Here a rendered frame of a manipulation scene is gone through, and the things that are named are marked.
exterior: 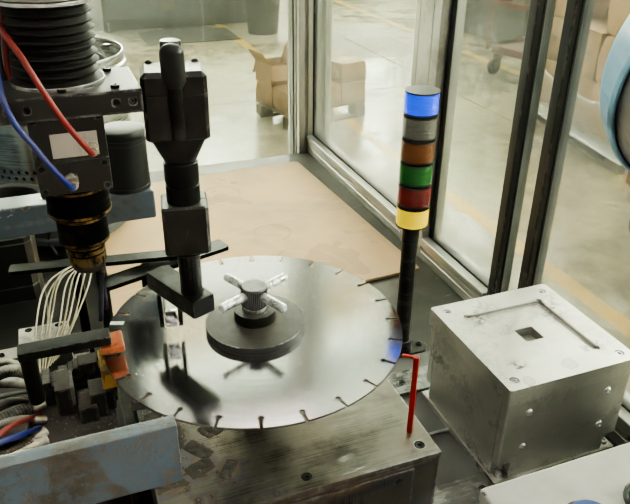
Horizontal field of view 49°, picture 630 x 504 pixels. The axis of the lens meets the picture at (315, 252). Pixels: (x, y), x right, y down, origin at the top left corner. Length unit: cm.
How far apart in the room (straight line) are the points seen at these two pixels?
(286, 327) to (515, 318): 32
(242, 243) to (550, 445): 73
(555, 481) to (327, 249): 77
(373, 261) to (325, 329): 56
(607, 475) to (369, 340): 27
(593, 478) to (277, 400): 31
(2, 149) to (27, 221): 46
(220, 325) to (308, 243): 63
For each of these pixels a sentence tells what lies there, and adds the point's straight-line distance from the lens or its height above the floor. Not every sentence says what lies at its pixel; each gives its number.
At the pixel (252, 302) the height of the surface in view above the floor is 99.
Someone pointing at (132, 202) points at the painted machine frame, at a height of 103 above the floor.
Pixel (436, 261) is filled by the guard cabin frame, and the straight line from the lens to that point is 130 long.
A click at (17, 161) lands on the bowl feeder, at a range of 135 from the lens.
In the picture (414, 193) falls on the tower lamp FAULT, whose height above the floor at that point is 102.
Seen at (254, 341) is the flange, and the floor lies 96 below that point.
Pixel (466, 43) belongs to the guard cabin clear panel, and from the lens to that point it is 119.
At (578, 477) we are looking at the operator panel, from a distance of 74.
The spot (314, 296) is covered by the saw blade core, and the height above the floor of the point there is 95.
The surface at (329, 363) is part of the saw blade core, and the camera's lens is 73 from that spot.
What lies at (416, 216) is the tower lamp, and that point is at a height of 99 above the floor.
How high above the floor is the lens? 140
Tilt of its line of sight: 28 degrees down
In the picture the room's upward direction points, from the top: 1 degrees clockwise
